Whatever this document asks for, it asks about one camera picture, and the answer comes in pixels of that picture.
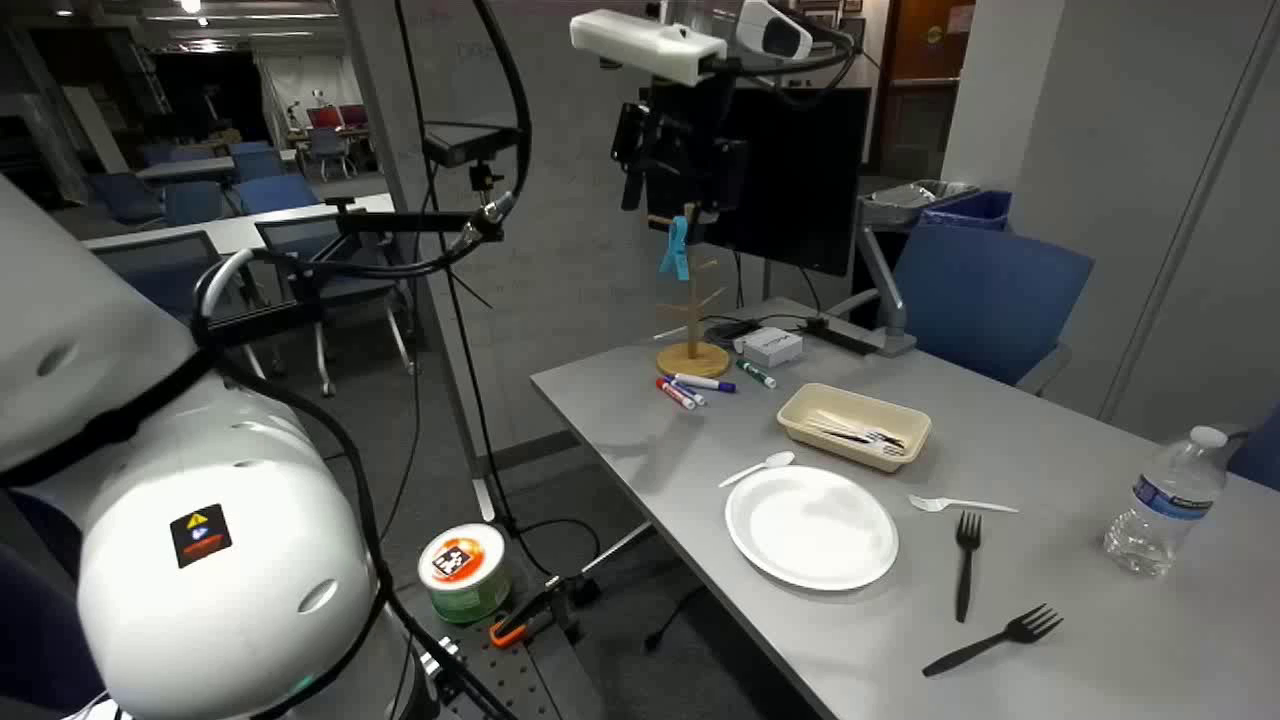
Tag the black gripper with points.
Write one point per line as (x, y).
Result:
(687, 135)

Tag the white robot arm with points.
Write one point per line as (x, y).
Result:
(200, 627)

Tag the beige rectangular tray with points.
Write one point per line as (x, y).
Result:
(855, 407)

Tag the white utensil in tray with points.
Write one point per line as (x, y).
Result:
(861, 434)

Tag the blue hanging clip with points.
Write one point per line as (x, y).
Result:
(677, 245)

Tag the black monitor screen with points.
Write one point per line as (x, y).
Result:
(801, 174)

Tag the small white box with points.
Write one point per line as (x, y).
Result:
(769, 345)

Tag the blue marker pen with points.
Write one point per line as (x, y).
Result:
(704, 384)

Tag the green marker pen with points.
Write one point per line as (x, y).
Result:
(756, 373)

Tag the grey trash bin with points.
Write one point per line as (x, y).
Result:
(901, 203)

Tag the red marker pen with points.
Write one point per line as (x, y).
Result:
(669, 392)

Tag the black boom stand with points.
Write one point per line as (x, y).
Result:
(401, 221)

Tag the blue bin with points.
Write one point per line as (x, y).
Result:
(975, 205)

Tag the blue office chair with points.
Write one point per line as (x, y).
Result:
(1260, 444)
(986, 294)

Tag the dark blue background chair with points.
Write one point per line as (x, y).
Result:
(274, 191)
(166, 275)
(353, 287)

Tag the white paper plate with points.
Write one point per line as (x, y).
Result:
(810, 525)

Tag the white plastic fork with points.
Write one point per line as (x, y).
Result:
(960, 507)

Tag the white background table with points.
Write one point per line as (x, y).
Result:
(240, 233)

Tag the orange black clamp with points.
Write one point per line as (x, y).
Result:
(513, 627)

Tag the black perforated mounting board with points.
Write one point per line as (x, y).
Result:
(533, 687)

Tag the silver metal fitting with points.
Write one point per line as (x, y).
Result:
(441, 653)

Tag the clear plastic water bottle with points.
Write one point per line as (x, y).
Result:
(1167, 507)

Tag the black camera on tripod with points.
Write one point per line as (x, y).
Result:
(467, 141)

